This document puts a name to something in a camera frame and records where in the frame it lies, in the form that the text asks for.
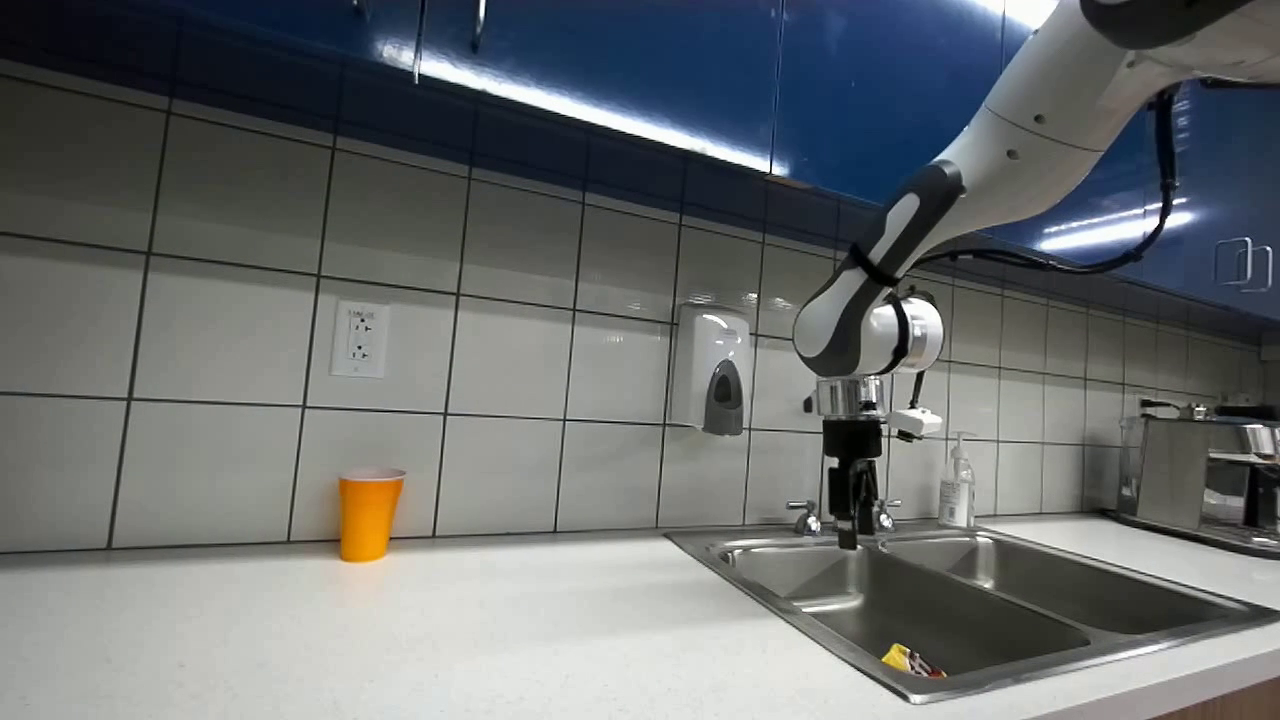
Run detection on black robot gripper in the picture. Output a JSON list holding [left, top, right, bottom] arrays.
[[823, 420, 882, 550]]

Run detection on red yellow snack packet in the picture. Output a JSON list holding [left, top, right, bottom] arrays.
[[881, 645, 947, 680]]

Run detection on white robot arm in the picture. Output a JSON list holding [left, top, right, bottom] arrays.
[[790, 0, 1280, 550]]

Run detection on stainless steel double sink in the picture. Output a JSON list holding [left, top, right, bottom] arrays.
[[677, 534, 1276, 705]]

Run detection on clear soap pump bottle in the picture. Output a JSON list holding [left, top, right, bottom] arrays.
[[939, 442, 977, 529]]

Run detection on chrome gooseneck faucet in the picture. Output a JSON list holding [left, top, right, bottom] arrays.
[[788, 382, 897, 537]]

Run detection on blue upper cabinets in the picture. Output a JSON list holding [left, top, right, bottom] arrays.
[[0, 0, 1280, 341]]

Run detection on orange plastic cup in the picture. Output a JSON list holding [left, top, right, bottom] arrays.
[[341, 472, 405, 565]]

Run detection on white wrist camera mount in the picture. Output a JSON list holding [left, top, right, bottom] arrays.
[[881, 404, 945, 442]]

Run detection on white wall soap dispenser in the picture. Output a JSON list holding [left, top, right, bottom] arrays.
[[668, 307, 750, 435]]

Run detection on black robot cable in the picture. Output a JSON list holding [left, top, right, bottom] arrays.
[[852, 85, 1191, 404]]

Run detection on white wall power outlet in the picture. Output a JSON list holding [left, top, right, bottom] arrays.
[[331, 302, 386, 375]]

